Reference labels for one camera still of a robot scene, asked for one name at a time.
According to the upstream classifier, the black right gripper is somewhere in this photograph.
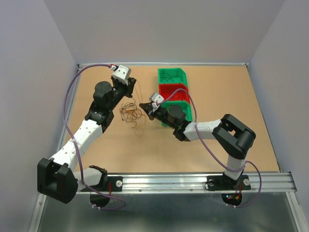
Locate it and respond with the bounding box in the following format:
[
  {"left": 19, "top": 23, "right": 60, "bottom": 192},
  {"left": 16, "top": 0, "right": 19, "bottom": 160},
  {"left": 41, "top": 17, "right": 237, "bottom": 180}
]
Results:
[{"left": 139, "top": 102, "right": 176, "bottom": 130}]

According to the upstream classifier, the dark wire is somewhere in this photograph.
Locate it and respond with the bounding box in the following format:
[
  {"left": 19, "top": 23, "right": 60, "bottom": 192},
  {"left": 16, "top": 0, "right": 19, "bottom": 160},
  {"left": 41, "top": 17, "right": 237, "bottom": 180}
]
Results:
[{"left": 161, "top": 72, "right": 184, "bottom": 83}]

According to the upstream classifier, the yellow wire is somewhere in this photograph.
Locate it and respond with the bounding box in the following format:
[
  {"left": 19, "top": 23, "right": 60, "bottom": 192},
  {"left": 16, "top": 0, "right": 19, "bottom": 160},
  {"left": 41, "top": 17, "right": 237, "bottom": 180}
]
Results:
[{"left": 134, "top": 82, "right": 145, "bottom": 107}]

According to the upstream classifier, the far green plastic bin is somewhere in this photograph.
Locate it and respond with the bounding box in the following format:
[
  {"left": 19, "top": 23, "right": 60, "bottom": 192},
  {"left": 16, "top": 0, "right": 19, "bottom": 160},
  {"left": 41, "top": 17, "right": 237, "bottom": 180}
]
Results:
[{"left": 158, "top": 68, "right": 188, "bottom": 87}]

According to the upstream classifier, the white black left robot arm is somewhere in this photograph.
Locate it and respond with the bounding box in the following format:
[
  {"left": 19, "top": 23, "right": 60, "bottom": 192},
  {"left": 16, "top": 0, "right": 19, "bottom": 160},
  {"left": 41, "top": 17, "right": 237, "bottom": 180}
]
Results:
[{"left": 37, "top": 77, "right": 137, "bottom": 203}]

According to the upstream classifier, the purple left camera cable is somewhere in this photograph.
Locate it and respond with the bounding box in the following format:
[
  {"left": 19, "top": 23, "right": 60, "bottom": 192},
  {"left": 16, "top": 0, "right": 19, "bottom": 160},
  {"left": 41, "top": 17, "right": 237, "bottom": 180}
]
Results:
[{"left": 63, "top": 63, "right": 126, "bottom": 210}]

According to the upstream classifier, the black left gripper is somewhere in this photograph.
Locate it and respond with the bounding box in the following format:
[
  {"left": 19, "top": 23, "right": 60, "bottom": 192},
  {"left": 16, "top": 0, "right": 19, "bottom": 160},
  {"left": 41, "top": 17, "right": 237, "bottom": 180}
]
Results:
[{"left": 108, "top": 75, "right": 136, "bottom": 111}]

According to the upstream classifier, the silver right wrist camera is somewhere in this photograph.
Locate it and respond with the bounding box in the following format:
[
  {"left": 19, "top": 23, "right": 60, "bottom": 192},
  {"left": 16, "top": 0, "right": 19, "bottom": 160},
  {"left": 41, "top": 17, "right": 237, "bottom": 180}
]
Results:
[{"left": 149, "top": 93, "right": 164, "bottom": 111}]

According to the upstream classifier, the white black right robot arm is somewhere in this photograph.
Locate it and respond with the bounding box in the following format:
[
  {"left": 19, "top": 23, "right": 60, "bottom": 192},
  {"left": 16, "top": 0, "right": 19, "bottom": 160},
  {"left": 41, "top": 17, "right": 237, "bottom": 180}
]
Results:
[{"left": 140, "top": 102, "right": 256, "bottom": 189}]

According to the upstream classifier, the wire bundle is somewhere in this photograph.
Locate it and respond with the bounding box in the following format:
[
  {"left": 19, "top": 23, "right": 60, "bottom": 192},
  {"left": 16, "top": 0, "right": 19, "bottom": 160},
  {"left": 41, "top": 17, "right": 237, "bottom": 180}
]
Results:
[{"left": 119, "top": 101, "right": 151, "bottom": 136}]

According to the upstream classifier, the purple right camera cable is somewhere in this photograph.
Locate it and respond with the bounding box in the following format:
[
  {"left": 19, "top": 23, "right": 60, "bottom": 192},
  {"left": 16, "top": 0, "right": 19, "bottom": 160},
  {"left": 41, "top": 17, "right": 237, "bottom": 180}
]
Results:
[{"left": 160, "top": 88, "right": 262, "bottom": 209}]

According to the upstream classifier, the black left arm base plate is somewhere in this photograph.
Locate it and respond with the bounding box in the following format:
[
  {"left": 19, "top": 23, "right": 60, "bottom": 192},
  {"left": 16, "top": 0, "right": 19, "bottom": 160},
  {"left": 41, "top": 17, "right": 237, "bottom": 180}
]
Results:
[{"left": 91, "top": 176, "right": 123, "bottom": 193}]

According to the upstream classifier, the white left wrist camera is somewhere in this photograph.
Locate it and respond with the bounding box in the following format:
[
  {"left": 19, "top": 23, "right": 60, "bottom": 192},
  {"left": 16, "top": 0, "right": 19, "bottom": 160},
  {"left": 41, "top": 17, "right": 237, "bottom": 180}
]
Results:
[{"left": 110, "top": 64, "right": 131, "bottom": 86}]

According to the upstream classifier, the red plastic bin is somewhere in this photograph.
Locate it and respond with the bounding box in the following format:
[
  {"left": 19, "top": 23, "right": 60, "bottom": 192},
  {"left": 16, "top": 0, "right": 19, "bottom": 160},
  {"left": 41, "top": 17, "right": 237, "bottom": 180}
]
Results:
[{"left": 158, "top": 83, "right": 190, "bottom": 102}]

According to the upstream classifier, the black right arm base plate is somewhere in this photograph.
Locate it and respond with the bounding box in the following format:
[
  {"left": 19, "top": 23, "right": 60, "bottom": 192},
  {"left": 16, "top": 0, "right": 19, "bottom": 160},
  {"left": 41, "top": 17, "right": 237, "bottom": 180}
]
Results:
[{"left": 206, "top": 174, "right": 251, "bottom": 191}]

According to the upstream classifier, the near green plastic bin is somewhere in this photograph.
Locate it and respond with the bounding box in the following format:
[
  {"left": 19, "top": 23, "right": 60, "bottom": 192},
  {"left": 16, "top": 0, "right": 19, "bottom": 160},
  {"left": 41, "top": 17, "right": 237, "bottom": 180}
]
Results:
[{"left": 159, "top": 101, "right": 192, "bottom": 129}]

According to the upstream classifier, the green plastic bin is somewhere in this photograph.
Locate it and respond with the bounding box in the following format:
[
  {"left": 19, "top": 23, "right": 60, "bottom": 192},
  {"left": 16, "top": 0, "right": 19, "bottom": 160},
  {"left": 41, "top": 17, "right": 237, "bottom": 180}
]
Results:
[
  {"left": 158, "top": 68, "right": 188, "bottom": 87},
  {"left": 159, "top": 101, "right": 192, "bottom": 129}
]

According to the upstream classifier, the aluminium mounting rail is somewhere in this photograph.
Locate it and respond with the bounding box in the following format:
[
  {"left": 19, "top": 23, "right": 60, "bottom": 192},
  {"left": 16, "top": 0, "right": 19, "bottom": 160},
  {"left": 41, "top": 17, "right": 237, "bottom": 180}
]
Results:
[{"left": 40, "top": 172, "right": 297, "bottom": 194}]

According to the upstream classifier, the purple camera cable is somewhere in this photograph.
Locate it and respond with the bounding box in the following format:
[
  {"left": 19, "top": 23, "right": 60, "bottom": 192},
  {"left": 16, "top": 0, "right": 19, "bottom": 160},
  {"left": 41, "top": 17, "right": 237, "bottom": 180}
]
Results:
[
  {"left": 160, "top": 88, "right": 262, "bottom": 209},
  {"left": 63, "top": 63, "right": 126, "bottom": 210}
]

